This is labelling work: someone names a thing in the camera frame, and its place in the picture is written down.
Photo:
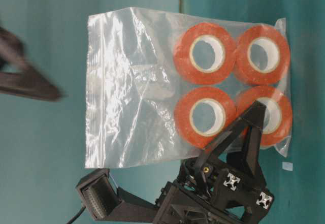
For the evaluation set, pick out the black gripper with extrusions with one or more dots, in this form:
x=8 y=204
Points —
x=237 y=187

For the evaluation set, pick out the blurred black gripper finger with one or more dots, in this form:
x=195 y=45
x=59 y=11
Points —
x=18 y=76

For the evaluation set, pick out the orange tape roll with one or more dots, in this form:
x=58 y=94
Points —
x=204 y=54
x=262 y=55
x=203 y=113
x=279 y=112

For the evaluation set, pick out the clear zip bag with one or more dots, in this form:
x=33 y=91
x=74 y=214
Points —
x=132 y=87

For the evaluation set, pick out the small white sticker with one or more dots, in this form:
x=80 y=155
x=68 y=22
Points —
x=287 y=166

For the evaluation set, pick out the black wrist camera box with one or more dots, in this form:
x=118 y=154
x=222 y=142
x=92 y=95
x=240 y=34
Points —
x=97 y=194

